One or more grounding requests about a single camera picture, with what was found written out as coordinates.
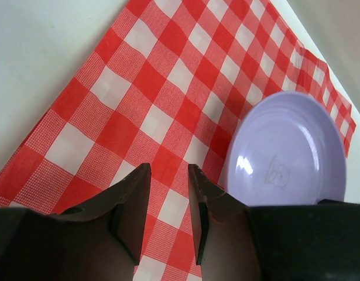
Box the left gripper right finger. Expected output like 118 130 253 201
188 164 360 280

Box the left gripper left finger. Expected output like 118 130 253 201
0 163 151 280

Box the purple plastic plate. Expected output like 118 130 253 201
224 91 347 206

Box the red white checkered cloth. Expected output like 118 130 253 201
0 1 356 280

